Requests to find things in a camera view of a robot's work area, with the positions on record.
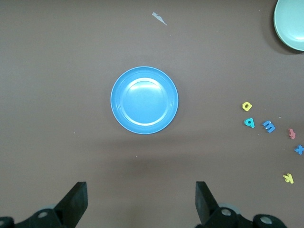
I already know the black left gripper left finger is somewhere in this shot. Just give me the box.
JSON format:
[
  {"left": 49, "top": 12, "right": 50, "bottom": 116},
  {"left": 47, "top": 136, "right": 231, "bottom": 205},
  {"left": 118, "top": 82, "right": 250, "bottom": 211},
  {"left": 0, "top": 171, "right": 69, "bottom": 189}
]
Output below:
[{"left": 16, "top": 181, "right": 88, "bottom": 228}]

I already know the small white tape scrap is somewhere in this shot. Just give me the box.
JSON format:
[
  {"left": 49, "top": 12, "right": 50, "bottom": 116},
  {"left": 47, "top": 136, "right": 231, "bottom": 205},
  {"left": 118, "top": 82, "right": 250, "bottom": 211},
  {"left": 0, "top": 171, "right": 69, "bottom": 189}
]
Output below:
[{"left": 152, "top": 11, "right": 168, "bottom": 26}]

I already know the blue foam letter m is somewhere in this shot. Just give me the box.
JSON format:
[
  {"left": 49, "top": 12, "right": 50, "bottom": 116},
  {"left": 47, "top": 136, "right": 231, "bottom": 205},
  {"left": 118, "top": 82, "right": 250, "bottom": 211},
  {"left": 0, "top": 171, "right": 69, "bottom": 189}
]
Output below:
[{"left": 262, "top": 120, "right": 276, "bottom": 133}]

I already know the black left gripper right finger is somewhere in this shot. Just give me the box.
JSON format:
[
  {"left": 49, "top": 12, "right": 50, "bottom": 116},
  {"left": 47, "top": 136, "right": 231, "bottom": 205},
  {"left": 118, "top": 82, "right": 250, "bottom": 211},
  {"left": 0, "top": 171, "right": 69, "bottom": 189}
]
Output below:
[{"left": 195, "top": 181, "right": 255, "bottom": 228}]

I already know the brown table cover sheet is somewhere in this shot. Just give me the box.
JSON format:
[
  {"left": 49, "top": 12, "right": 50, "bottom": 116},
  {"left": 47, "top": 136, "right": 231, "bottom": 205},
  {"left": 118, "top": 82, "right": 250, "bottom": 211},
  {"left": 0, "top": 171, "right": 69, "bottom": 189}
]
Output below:
[{"left": 0, "top": 0, "right": 304, "bottom": 228}]

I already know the blue plastic plate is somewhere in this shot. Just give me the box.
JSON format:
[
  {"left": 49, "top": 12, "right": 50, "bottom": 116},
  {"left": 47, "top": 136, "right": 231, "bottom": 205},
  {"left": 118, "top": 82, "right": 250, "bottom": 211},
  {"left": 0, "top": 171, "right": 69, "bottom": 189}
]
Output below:
[{"left": 110, "top": 66, "right": 179, "bottom": 135}]

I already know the pale green plate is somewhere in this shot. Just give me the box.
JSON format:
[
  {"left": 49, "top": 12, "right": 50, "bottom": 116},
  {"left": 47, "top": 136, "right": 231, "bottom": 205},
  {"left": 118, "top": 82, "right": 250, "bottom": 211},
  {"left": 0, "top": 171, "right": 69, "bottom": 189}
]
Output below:
[{"left": 273, "top": 0, "right": 304, "bottom": 51}]

